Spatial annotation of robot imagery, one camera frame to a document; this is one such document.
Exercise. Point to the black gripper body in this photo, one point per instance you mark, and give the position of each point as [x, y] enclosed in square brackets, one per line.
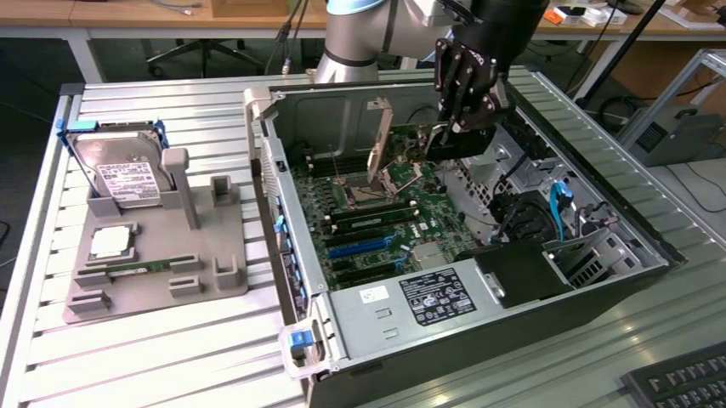
[504, 25]

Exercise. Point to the graphics card with metal bracket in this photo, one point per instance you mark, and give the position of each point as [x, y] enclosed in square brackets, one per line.
[459, 144]

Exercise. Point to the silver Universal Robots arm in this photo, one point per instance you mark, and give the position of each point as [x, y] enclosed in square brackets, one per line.
[351, 38]

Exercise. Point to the orange small box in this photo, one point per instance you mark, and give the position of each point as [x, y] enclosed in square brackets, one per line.
[556, 16]

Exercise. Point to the long wooden desk with items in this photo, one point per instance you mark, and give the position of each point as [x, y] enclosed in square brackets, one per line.
[572, 32]

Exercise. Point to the silver metal disk bay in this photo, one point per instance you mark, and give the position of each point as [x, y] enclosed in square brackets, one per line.
[482, 178]

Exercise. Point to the white small boxes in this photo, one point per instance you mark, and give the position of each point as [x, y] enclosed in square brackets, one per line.
[603, 17]

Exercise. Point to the black stand pole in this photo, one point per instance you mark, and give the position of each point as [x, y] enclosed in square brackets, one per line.
[618, 51]

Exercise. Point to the open socket cover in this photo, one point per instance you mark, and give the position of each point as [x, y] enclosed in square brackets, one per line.
[405, 176]

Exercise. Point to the green motherboard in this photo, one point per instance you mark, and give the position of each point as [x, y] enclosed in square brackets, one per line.
[431, 212]

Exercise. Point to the thin metal locking lever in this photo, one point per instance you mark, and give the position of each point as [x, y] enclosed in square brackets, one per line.
[335, 163]

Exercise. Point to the CPU socket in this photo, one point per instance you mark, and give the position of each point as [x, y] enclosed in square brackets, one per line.
[357, 195]

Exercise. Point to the white paper sheet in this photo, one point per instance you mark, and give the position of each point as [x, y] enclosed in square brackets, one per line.
[691, 19]

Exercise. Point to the black installed RAM stick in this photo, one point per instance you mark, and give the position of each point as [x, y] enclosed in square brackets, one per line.
[373, 212]

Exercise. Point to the grey computer box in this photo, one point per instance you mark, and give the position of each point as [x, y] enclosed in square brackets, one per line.
[686, 140]

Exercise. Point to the silver chipset heat sink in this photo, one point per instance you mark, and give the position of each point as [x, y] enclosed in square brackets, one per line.
[431, 253]

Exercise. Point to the black plastic fan shroud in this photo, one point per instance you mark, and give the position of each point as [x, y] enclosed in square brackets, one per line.
[510, 272]

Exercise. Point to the blue expansion slot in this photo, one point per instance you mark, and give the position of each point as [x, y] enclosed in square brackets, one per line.
[360, 247]

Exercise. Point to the black office chair base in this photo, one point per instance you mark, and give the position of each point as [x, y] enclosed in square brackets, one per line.
[205, 49]

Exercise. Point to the open black PC case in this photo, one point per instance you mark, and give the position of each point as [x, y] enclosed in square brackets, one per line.
[510, 340]

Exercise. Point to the grey power supply unit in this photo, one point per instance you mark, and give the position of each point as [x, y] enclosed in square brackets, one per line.
[363, 323]

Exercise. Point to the grey parts rack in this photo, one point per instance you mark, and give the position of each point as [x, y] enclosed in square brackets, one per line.
[164, 238]

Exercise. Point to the blue case latch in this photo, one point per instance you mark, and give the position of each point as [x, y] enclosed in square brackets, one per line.
[300, 341]

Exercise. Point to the black keyboard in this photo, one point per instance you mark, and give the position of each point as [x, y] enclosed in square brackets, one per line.
[680, 382]

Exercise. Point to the green RAM stick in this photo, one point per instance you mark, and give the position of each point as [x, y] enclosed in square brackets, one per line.
[139, 268]

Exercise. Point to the silver CPU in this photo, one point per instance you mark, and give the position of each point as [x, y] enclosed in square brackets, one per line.
[111, 242]

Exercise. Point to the light grey wrist camera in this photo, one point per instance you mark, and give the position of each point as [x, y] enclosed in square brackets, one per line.
[431, 13]

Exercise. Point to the aluminium profile frame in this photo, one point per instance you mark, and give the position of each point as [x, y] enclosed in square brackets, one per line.
[680, 81]

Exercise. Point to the hard disk with blue bracket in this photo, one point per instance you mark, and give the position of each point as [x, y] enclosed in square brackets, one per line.
[113, 153]

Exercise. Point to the wooden desk with white frame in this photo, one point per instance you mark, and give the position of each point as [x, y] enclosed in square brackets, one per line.
[56, 17]

